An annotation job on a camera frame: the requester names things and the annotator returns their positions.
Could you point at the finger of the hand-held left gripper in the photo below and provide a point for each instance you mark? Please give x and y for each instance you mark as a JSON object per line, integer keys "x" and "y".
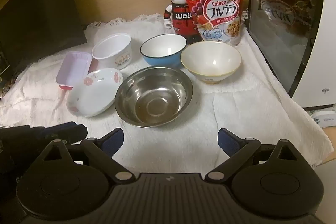
{"x": 71, "y": 132}

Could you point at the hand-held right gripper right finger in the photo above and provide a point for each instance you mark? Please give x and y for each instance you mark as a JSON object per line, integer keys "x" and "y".
{"x": 225, "y": 141}

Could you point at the cream ceramic bowl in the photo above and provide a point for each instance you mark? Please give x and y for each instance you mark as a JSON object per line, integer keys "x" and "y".
{"x": 210, "y": 61}

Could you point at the blue enamel bowl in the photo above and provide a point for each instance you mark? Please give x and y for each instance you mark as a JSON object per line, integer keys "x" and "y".
{"x": 162, "y": 61}

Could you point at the white floral plate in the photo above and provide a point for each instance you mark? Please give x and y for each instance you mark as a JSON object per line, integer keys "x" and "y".
{"x": 92, "y": 92}

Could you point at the red black robot figurine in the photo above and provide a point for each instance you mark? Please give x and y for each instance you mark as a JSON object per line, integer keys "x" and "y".
{"x": 181, "y": 19}

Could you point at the stainless steel bowl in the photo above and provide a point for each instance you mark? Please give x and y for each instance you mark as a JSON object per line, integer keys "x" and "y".
{"x": 155, "y": 92}

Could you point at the white microwave oven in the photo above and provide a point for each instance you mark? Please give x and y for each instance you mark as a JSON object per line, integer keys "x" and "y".
{"x": 288, "y": 29}

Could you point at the white towel cloth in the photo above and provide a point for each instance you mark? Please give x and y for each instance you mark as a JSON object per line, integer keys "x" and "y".
{"x": 236, "y": 119}

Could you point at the white patterned box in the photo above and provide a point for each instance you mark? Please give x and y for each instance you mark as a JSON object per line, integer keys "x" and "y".
{"x": 324, "y": 116}

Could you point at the black monitor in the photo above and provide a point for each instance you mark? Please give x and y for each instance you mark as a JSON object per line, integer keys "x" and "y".
{"x": 39, "y": 16}

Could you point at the white plastic tub bowl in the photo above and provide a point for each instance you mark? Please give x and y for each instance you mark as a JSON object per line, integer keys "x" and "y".
{"x": 110, "y": 43}

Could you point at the red rectangular foil tray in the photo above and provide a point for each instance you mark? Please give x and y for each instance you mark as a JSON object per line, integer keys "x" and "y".
{"x": 73, "y": 66}

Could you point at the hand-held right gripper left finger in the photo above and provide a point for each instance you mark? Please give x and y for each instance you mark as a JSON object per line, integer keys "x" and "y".
{"x": 115, "y": 141}

